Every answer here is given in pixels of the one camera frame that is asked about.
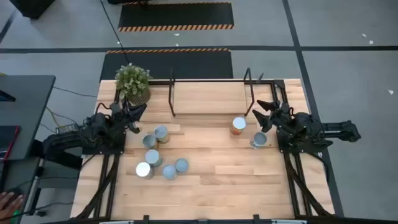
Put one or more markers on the black monitor edge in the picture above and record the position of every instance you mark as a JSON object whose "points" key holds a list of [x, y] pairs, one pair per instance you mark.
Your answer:
{"points": [[6, 96]]}

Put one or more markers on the black floor mat striped edges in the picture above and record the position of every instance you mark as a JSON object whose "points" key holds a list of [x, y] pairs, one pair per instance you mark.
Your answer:
{"points": [[175, 14]]}

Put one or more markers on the black floor mat striped edge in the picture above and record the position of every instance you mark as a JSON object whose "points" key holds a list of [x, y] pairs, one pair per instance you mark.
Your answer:
{"points": [[174, 63]]}

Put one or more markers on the black power adapter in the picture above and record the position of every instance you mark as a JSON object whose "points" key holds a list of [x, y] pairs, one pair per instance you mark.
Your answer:
{"points": [[66, 128]]}

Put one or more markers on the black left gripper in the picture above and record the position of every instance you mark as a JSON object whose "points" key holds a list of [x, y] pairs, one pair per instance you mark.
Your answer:
{"points": [[121, 113]]}

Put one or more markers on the red-edged black tablet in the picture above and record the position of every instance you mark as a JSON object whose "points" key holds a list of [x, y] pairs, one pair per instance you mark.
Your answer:
{"points": [[7, 141]]}

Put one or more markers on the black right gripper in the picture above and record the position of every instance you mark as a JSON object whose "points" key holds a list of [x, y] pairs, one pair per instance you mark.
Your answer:
{"points": [[282, 115]]}

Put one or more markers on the tin can blue label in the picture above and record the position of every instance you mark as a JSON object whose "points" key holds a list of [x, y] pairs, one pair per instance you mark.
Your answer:
{"points": [[182, 165], [169, 172], [149, 141]]}

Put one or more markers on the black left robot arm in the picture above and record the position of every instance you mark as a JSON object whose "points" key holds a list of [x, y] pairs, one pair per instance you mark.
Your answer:
{"points": [[99, 130]]}

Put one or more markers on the black stand bar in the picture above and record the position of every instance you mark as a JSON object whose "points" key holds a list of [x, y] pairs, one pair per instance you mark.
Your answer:
{"points": [[62, 160]]}

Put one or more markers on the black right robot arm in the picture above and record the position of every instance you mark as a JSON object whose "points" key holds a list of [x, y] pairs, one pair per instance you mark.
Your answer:
{"points": [[306, 126]]}

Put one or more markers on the black box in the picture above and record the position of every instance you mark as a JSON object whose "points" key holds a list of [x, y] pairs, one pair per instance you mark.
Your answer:
{"points": [[32, 7]]}

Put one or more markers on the black computer mouse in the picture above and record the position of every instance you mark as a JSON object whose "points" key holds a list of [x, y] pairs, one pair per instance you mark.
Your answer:
{"points": [[15, 189]]}

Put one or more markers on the tin can orange label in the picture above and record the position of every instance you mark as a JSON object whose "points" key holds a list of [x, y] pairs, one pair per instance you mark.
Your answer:
{"points": [[238, 124]]}

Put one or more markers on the person's hand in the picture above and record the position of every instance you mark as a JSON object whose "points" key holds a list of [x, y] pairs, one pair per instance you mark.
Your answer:
{"points": [[9, 205]]}

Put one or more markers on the light blue object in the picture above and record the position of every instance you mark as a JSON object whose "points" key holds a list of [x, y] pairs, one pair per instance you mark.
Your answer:
{"points": [[161, 133]]}

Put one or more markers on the green potted plant wicker pot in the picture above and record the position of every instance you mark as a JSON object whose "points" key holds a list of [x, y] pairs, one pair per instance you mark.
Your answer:
{"points": [[132, 81]]}

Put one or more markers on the tin can purple label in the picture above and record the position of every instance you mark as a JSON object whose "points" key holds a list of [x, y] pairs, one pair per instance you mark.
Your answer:
{"points": [[259, 139]]}

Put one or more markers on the dark grey desk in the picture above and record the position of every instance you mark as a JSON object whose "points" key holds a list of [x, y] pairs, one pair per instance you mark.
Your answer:
{"points": [[28, 109]]}

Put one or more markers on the tin can silver lid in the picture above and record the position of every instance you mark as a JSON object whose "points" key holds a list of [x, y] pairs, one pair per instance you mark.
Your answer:
{"points": [[144, 170]]}

